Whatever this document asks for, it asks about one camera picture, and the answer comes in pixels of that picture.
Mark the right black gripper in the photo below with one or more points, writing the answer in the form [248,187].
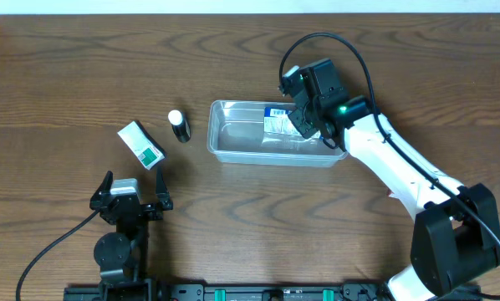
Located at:
[302,118]

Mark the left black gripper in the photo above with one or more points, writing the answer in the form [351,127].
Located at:
[130,207]

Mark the blue KoolFever box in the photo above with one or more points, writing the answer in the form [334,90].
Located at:
[277,126]

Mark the clear plastic container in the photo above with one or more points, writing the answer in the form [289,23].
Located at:
[235,135]

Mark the dark bottle white cap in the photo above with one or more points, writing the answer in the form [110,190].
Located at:
[179,125]

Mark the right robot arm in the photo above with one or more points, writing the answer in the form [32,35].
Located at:
[456,234]

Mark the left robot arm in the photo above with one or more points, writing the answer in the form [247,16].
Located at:
[122,254]

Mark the white green Panadol box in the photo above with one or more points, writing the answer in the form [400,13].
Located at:
[145,149]

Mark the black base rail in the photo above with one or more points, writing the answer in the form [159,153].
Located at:
[198,292]

